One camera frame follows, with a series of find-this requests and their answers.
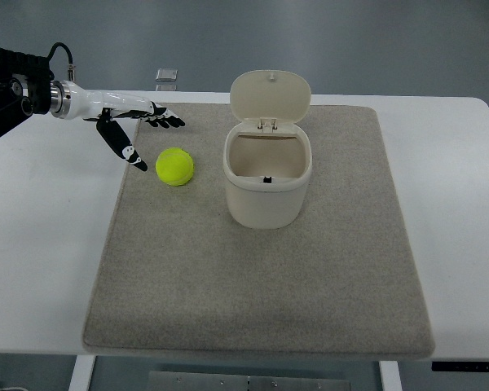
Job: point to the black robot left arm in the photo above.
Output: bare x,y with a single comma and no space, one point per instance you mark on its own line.
28,87

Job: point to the right white table leg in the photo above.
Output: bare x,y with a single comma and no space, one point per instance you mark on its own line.
390,376

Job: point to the metal table base plate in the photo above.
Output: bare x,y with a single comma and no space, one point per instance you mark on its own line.
168,380

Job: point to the upper floor socket plate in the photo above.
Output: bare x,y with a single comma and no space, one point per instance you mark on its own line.
166,74

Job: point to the black desk control panel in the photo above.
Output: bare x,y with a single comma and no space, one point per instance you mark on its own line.
460,366

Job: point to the grey felt mat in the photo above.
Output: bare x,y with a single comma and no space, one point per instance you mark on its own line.
179,274

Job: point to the yellow tennis ball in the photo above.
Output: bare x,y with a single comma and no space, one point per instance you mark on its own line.
174,166

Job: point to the white table leg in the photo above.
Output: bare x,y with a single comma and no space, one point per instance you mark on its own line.
390,376
82,373

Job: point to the beige plastic bin with lid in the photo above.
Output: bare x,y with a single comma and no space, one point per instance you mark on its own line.
267,157

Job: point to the floor socket plate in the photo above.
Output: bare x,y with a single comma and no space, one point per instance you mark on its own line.
166,74
166,87

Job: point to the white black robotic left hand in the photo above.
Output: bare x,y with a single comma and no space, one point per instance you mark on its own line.
104,108

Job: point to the left white table leg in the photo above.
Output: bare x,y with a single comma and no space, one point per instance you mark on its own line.
82,373

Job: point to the lower floor socket plate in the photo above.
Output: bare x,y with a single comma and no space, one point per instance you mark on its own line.
166,87

